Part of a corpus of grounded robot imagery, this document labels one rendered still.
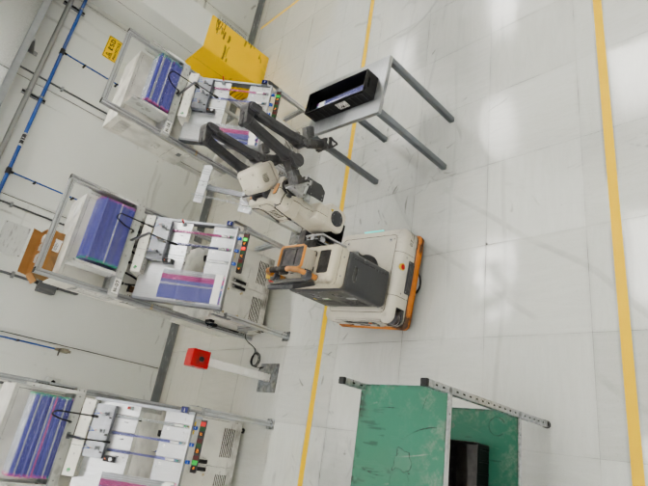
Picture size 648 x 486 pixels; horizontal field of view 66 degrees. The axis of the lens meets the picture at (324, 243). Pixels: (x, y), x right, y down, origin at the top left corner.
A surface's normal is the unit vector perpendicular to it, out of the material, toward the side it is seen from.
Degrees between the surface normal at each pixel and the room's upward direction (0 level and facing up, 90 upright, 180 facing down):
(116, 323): 90
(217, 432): 90
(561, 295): 0
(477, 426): 0
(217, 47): 90
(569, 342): 0
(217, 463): 90
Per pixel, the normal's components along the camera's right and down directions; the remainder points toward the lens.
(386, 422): -0.69, -0.37
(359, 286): 0.68, -0.08
